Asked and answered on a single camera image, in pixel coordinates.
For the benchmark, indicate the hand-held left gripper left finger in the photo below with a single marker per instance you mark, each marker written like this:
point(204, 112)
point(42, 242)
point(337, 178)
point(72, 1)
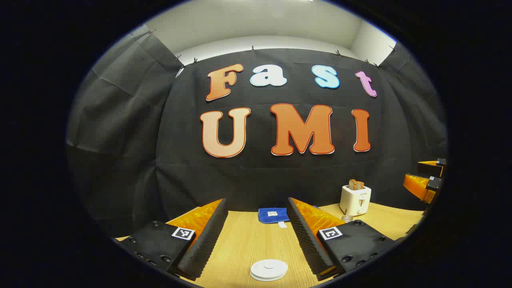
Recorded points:
point(208, 236)

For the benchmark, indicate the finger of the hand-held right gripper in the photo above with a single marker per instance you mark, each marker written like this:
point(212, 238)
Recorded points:
point(430, 167)
point(418, 184)

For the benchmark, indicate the brown bread slice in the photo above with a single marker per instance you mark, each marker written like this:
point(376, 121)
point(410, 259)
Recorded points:
point(352, 184)
point(360, 185)

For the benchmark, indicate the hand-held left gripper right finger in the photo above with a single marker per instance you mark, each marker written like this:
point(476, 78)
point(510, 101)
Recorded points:
point(306, 236)

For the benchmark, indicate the blue towel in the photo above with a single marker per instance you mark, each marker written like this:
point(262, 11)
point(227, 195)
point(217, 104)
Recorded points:
point(272, 215)

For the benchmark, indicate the white teacup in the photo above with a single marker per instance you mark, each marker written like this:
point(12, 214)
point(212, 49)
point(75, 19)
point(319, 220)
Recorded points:
point(256, 274)

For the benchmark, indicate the white saucer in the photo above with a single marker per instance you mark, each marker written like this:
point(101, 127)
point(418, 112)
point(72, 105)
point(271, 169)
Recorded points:
point(264, 279)

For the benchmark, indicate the clear white-labelled water bottle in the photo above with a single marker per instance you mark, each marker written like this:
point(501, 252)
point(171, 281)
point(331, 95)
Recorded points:
point(347, 218)

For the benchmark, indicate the white toaster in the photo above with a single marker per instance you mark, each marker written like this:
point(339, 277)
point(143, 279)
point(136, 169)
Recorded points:
point(354, 202)

